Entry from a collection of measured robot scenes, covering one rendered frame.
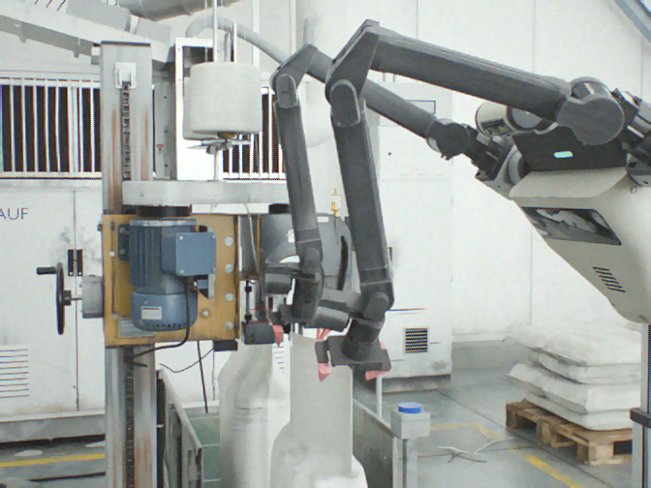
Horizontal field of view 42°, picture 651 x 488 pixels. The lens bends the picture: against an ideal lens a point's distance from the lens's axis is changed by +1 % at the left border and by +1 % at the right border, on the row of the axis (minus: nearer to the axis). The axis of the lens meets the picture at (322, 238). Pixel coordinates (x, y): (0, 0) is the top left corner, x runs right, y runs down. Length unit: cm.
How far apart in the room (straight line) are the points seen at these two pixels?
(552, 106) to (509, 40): 569
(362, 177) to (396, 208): 452
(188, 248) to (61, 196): 300
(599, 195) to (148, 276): 96
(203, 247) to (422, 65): 75
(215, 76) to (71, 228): 296
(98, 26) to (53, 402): 202
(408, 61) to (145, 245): 83
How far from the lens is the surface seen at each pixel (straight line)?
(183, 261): 182
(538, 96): 134
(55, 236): 480
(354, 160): 136
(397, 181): 591
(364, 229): 141
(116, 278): 209
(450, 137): 188
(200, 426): 381
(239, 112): 192
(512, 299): 700
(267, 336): 214
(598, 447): 468
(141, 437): 222
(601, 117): 135
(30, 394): 492
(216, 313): 212
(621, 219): 155
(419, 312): 601
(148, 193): 187
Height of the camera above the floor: 139
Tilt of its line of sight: 3 degrees down
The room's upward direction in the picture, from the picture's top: straight up
